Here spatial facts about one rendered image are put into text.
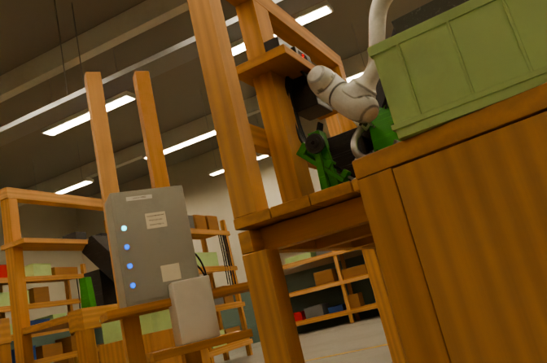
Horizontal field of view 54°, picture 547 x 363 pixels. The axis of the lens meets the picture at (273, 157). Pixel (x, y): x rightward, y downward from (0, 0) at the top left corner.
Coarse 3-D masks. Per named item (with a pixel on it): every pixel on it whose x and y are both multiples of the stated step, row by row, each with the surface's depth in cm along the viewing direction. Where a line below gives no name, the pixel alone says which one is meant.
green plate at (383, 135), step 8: (384, 112) 223; (376, 120) 224; (384, 120) 222; (392, 120) 220; (376, 128) 222; (384, 128) 220; (376, 136) 221; (384, 136) 219; (392, 136) 217; (376, 144) 219; (384, 144) 218
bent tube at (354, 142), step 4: (372, 124) 223; (360, 128) 222; (356, 132) 222; (360, 132) 222; (352, 136) 223; (356, 136) 222; (360, 136) 223; (352, 140) 222; (356, 140) 222; (352, 144) 221; (356, 144) 221; (352, 148) 220; (356, 148) 220; (352, 152) 220; (356, 152) 219; (360, 152) 218; (356, 156) 219; (360, 156) 217
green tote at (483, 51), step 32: (480, 0) 83; (512, 0) 81; (544, 0) 79; (416, 32) 88; (448, 32) 86; (480, 32) 83; (512, 32) 81; (544, 32) 79; (384, 64) 91; (416, 64) 88; (448, 64) 85; (480, 64) 83; (512, 64) 80; (544, 64) 78; (416, 96) 87; (448, 96) 85; (480, 96) 82; (416, 128) 87
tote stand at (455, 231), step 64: (448, 128) 85; (512, 128) 79; (384, 192) 91; (448, 192) 84; (512, 192) 78; (384, 256) 90; (448, 256) 83; (512, 256) 78; (448, 320) 83; (512, 320) 77
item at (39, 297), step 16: (0, 272) 842; (32, 272) 897; (48, 272) 926; (64, 272) 960; (0, 288) 875; (32, 288) 892; (48, 288) 915; (0, 304) 823; (32, 304) 863; (48, 304) 892; (64, 304) 922; (80, 304) 953; (48, 320) 894; (32, 336) 844; (48, 352) 876; (64, 352) 924
